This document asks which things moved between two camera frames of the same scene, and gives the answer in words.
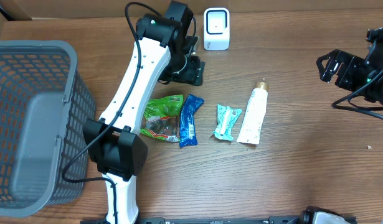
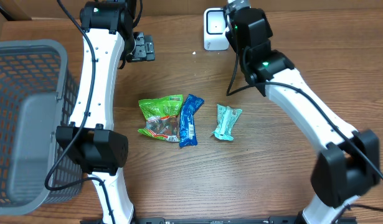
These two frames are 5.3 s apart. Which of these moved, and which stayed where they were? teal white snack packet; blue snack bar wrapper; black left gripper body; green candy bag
Moved: black left gripper body
Stayed: blue snack bar wrapper; green candy bag; teal white snack packet
